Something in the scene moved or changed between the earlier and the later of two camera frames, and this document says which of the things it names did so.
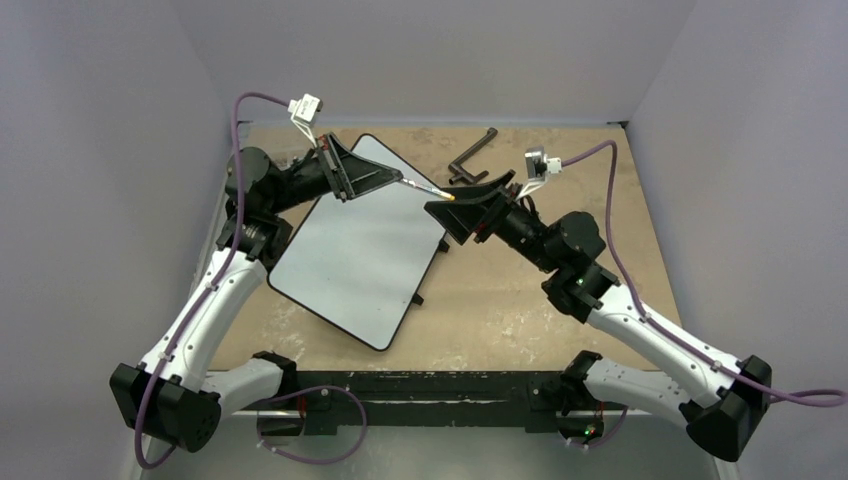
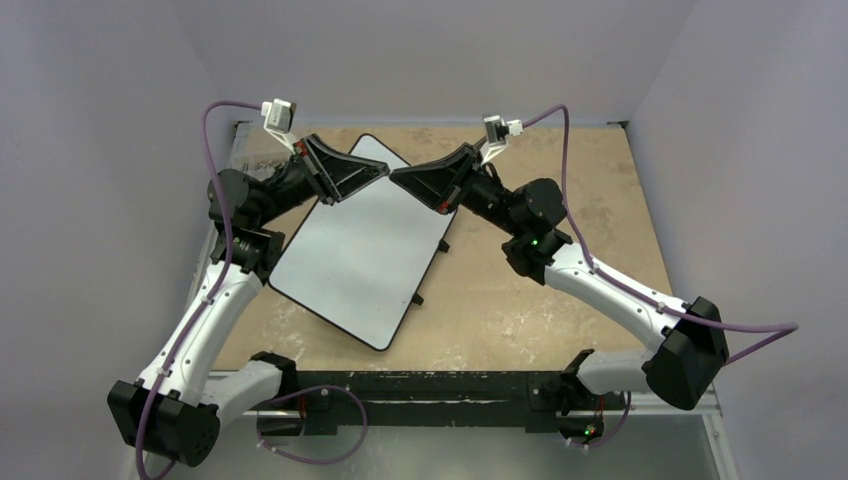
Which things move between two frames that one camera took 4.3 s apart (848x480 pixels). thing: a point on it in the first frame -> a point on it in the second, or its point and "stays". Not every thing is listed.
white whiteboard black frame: (358, 264) stays
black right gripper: (494, 214) -> (462, 178)
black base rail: (532, 399) stays
